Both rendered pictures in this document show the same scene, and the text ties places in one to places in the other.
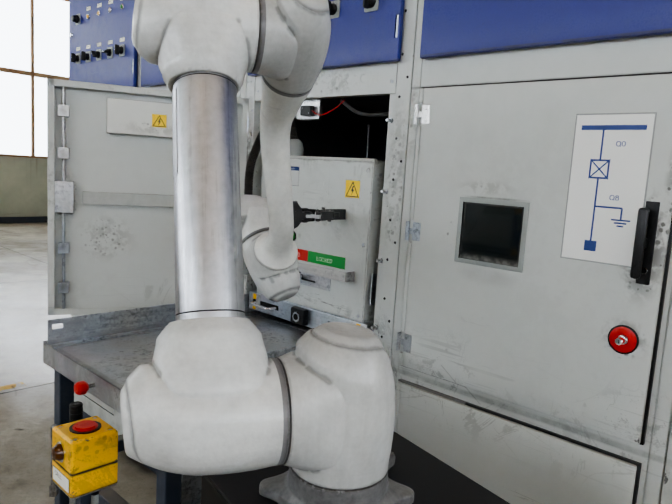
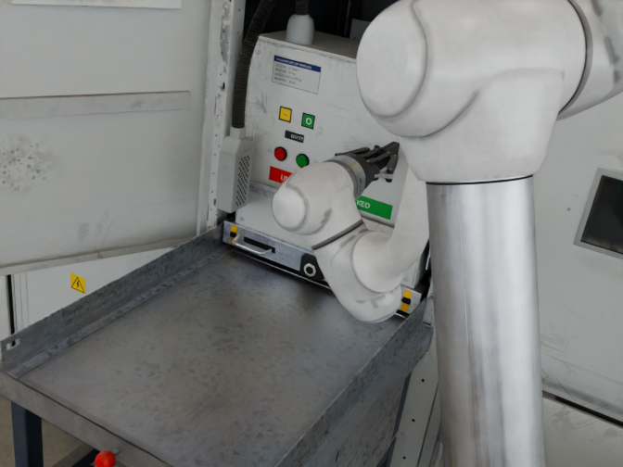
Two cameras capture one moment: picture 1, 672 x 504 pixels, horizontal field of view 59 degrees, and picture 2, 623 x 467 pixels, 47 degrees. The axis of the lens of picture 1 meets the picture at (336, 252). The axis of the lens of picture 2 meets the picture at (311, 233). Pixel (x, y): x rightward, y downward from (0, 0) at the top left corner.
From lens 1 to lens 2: 0.78 m
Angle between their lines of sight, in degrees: 24
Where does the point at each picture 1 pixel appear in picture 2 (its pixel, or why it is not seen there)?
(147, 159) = (75, 41)
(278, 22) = (605, 67)
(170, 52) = (465, 145)
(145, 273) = (78, 208)
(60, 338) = (18, 358)
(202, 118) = (514, 261)
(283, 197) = not seen: hidden behind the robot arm
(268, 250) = (379, 271)
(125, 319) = (92, 305)
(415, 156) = not seen: hidden behind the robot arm
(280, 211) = (421, 236)
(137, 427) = not seen: outside the picture
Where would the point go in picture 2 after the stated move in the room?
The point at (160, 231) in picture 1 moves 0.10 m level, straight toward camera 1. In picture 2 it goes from (97, 146) to (109, 162)
